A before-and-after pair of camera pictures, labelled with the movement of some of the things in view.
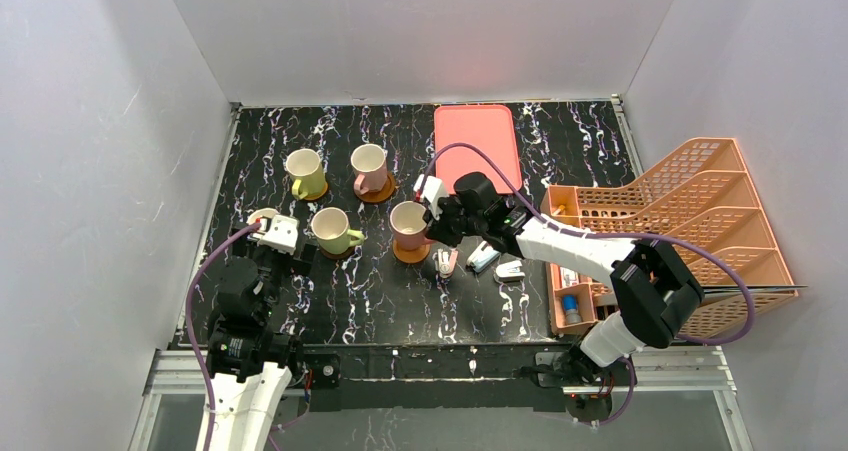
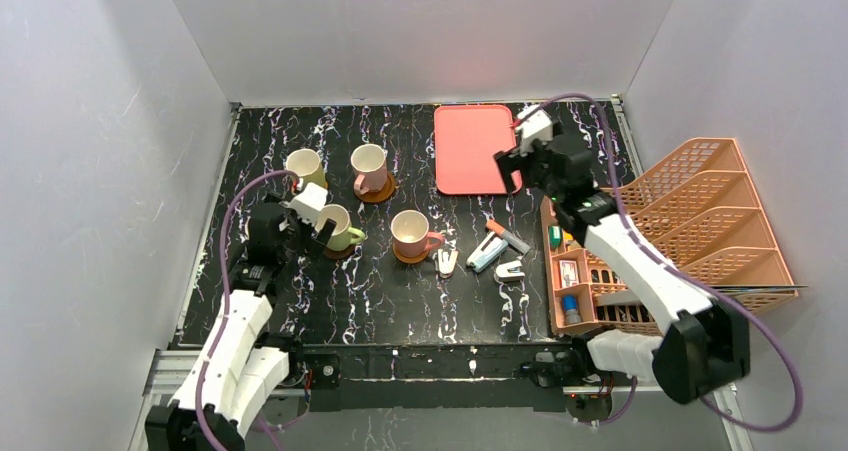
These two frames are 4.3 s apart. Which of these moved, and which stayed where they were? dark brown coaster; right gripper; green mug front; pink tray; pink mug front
Moved: right gripper
Stayed: pink tray; dark brown coaster; pink mug front; green mug front
